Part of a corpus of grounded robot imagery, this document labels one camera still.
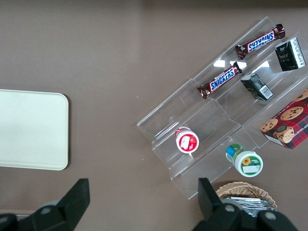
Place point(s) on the Snickers chocolate bar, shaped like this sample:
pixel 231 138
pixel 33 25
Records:
pixel 260 41
pixel 221 80

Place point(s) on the red lidded yogurt cup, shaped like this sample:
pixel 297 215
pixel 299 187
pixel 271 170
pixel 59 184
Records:
pixel 187 142

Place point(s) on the red tartan cookie box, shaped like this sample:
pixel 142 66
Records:
pixel 288 125

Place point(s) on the black carton with white side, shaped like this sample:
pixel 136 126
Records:
pixel 287 56

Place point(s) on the clear acrylic stepped shelf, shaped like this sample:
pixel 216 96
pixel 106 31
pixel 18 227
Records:
pixel 204 115

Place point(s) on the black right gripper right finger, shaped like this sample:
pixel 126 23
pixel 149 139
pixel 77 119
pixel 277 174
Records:
pixel 209 202

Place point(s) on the aluminium foil container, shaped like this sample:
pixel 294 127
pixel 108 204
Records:
pixel 245 204

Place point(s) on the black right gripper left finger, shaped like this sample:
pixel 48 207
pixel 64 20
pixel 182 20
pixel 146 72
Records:
pixel 72 202

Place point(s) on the cream rectangular serving tray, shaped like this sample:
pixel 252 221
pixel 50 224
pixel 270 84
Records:
pixel 33 130

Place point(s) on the light wicker basket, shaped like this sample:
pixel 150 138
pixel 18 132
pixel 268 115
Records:
pixel 243 190

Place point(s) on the green lidded sunflower cup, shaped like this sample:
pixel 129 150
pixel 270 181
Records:
pixel 247 163

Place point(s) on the black carton with barcode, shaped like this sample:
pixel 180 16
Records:
pixel 255 86

